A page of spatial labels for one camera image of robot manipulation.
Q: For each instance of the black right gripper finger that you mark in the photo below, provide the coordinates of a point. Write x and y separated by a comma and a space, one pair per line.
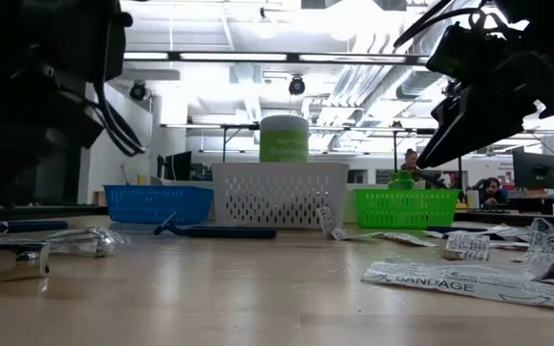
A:
447, 110
474, 132

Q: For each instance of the blue disposable razor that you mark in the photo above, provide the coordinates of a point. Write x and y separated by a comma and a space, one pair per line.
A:
229, 232

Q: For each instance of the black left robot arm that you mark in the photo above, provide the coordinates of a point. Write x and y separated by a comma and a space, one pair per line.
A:
41, 29

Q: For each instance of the person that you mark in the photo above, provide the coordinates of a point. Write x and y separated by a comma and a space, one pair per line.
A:
492, 192
410, 161

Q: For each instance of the white cup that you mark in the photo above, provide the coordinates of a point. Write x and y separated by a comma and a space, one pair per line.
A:
473, 198

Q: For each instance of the black computer monitor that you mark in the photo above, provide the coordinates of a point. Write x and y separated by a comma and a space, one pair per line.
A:
534, 168
178, 163

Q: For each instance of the small green bottle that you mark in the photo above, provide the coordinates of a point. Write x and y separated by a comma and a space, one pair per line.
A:
402, 181

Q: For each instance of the green perforated plastic basket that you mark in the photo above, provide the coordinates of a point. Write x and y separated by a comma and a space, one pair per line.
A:
402, 209

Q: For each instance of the plastic-wrapped silver nail clipper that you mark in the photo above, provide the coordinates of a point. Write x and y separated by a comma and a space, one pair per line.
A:
89, 241

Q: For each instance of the blue perforated plastic basket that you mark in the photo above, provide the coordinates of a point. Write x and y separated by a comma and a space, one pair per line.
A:
157, 204

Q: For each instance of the green white disinfecting wipes canister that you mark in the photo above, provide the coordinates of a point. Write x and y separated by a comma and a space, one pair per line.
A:
284, 139

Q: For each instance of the white perforated plastic basket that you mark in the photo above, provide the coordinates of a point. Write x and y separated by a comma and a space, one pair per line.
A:
277, 173

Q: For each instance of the long overhead light bar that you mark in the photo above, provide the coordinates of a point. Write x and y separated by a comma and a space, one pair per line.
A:
234, 56

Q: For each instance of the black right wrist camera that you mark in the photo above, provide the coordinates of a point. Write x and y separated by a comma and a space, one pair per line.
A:
455, 53

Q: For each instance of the black ceiling camera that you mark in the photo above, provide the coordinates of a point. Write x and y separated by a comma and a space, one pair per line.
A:
296, 85
138, 91

